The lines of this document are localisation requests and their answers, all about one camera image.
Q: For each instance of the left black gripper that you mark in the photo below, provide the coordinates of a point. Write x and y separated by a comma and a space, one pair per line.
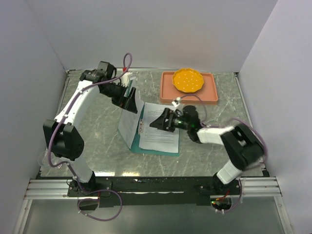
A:
131, 105

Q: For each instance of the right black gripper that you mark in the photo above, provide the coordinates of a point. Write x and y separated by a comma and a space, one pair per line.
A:
160, 122

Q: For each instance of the printed paper sheet top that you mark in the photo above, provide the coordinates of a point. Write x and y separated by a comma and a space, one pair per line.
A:
127, 126

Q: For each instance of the teal file folder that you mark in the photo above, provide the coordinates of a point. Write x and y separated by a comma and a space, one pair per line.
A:
135, 145

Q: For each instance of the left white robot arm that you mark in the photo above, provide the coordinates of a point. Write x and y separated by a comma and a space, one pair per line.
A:
64, 143

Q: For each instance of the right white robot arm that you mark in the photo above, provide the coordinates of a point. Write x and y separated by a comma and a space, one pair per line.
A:
243, 146

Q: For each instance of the silver folder clip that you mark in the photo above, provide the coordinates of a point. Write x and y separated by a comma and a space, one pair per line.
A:
140, 128

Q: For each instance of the orange dotted plate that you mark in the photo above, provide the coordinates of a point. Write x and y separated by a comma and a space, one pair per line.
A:
188, 80

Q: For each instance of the pink rectangular tray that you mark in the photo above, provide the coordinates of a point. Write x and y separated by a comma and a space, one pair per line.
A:
207, 94

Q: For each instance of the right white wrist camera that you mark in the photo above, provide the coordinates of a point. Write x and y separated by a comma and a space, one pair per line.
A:
176, 102

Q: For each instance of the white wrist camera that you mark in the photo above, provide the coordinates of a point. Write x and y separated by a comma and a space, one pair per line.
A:
128, 80
176, 102

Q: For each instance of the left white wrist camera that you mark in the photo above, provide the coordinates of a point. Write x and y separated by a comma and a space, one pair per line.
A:
128, 80

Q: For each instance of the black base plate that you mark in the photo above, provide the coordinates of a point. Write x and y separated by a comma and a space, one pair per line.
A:
130, 191

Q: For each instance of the aluminium frame rail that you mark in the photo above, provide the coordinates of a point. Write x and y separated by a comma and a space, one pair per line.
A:
62, 188

